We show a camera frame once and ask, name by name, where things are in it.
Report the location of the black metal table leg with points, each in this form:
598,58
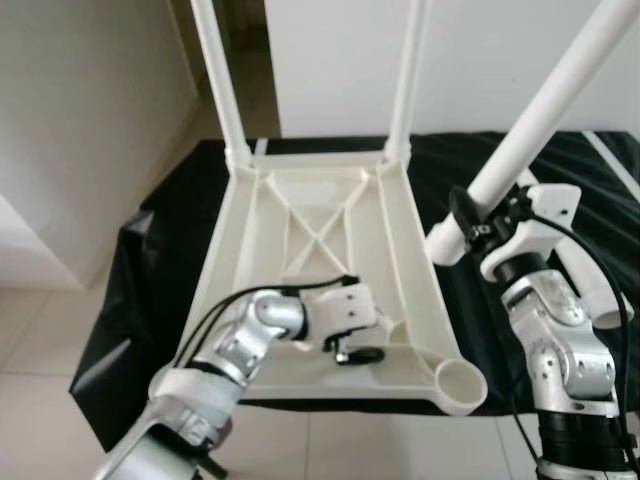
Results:
212,465

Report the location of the black table cloth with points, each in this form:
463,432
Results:
150,300

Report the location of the white plastic table top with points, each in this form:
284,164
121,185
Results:
400,280

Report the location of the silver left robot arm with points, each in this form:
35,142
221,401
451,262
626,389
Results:
245,335

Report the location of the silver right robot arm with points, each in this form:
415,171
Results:
560,340

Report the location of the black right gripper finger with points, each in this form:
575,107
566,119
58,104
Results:
466,215

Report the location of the beige door frame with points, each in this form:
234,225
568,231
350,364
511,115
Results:
178,25

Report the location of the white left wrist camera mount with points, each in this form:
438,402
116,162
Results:
340,310

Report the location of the white fabric strip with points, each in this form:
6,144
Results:
261,147
615,157

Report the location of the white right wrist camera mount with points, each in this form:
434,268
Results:
550,205

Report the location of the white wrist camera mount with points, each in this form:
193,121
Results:
550,205
340,310

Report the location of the white plastic table leg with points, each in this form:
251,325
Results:
410,75
595,295
555,90
220,80

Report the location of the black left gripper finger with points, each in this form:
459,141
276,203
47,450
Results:
367,356
380,313

